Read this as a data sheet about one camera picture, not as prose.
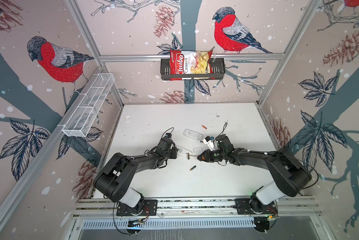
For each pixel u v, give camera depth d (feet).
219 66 3.09
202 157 2.74
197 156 2.86
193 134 3.31
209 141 2.74
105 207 2.46
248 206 2.39
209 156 2.55
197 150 3.11
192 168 2.86
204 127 3.50
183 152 3.03
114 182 1.42
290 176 1.48
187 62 2.87
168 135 2.77
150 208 2.40
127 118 3.74
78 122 2.34
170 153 2.67
